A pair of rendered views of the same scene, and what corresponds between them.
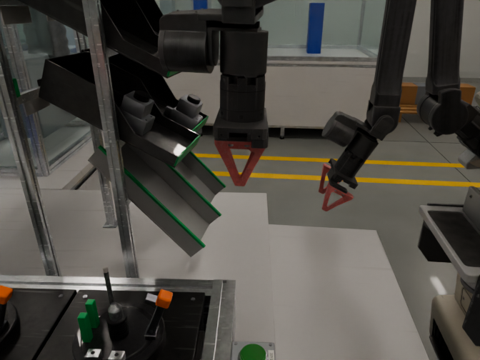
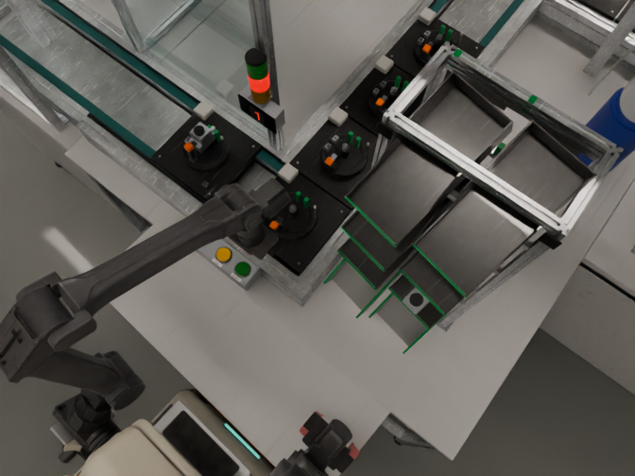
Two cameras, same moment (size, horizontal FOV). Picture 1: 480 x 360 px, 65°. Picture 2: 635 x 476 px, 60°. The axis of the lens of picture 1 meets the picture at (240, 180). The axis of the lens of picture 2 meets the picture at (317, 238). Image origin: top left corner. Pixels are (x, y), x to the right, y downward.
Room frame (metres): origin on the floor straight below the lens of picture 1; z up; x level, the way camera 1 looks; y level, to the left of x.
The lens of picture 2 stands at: (0.82, -0.25, 2.44)
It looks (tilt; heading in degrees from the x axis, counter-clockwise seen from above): 71 degrees down; 124
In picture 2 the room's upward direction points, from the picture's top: 2 degrees clockwise
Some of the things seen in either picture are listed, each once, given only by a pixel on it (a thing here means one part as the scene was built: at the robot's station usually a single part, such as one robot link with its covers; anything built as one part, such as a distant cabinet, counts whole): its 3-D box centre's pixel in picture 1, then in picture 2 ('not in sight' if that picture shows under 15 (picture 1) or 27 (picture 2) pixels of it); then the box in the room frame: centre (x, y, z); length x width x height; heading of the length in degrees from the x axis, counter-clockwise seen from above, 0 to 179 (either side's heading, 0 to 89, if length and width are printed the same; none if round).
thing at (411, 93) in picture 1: (431, 101); not in sight; (5.31, -2.73, 0.20); 1.20 x 0.80 x 0.41; 84
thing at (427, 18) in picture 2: not in sight; (437, 42); (0.46, 0.92, 1.01); 0.24 x 0.24 x 0.13; 88
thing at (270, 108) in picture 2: not in sight; (260, 88); (0.25, 0.32, 1.29); 0.12 x 0.05 x 0.25; 178
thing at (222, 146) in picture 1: (241, 151); not in sight; (0.49, 0.00, 1.27); 0.07 x 0.07 x 0.09; 88
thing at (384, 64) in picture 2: not in sight; (393, 94); (0.45, 0.68, 1.01); 0.24 x 0.24 x 0.13; 88
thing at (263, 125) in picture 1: (242, 102); (250, 231); (0.48, 0.00, 1.34); 0.10 x 0.07 x 0.07; 178
